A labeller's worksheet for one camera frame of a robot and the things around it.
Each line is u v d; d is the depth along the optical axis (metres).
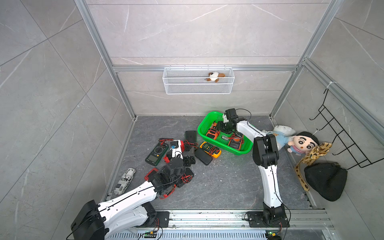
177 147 0.66
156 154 0.95
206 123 1.07
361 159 0.58
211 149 0.95
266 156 0.62
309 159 0.81
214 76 0.87
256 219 0.73
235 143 0.98
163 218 0.73
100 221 0.40
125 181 0.83
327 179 0.67
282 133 0.98
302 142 0.81
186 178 0.84
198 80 1.01
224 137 1.07
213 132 1.04
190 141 1.01
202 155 0.94
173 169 0.55
